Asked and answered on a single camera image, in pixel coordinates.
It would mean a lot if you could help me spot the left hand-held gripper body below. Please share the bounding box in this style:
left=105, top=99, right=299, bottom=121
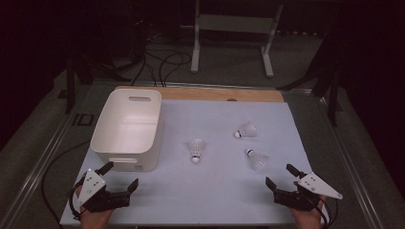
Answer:
left=74, top=169, right=132, bottom=214

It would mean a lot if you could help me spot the white plastic bin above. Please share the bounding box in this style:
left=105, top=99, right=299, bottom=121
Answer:
left=90, top=88, right=164, bottom=173

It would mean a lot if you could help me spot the white metal stand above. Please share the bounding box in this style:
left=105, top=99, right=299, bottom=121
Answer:
left=181, top=0, right=285, bottom=79

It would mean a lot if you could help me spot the metal rail frame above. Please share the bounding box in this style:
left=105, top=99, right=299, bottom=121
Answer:
left=0, top=79, right=385, bottom=229

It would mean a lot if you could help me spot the black floor cable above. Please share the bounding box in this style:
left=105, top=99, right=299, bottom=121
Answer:
left=130, top=31, right=159, bottom=88
left=158, top=52, right=193, bottom=88

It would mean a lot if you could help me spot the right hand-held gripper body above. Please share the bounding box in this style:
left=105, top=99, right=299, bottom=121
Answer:
left=272, top=171, right=344, bottom=213

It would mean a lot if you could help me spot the left hand-held gripper cable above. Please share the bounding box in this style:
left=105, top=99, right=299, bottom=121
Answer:
left=40, top=139, right=94, bottom=225

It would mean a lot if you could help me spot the person's left hand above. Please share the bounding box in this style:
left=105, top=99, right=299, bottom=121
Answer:
left=75, top=185, right=115, bottom=229

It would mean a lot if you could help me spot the white shuttlecock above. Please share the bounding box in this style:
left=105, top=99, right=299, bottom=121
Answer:
left=233, top=122, right=258, bottom=139
left=187, top=137, right=206, bottom=164
left=245, top=148, right=270, bottom=172

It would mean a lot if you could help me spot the black stand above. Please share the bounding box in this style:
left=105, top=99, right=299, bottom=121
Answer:
left=276, top=18, right=344, bottom=128
left=63, top=56, right=132, bottom=115

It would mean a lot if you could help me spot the person's right hand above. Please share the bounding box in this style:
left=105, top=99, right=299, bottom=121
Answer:
left=290, top=195, right=328, bottom=229

